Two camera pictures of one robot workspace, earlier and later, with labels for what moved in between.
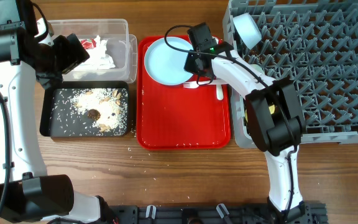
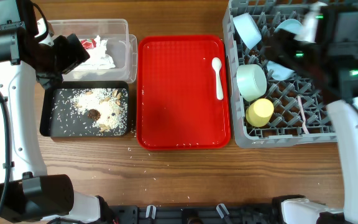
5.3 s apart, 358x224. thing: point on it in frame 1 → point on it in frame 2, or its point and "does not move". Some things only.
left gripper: (74, 54) does not move
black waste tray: (88, 109) does not move
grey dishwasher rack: (328, 48) does not move
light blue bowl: (248, 30) does not move
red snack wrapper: (88, 43) does not move
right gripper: (189, 65) → (283, 42)
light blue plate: (166, 65) → (277, 71)
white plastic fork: (194, 84) → (303, 114)
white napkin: (98, 59) does not move
